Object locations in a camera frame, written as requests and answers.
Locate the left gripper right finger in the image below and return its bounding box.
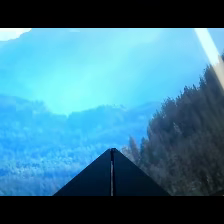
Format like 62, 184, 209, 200
112, 148, 171, 197

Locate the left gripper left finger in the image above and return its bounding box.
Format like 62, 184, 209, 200
53, 148, 113, 197

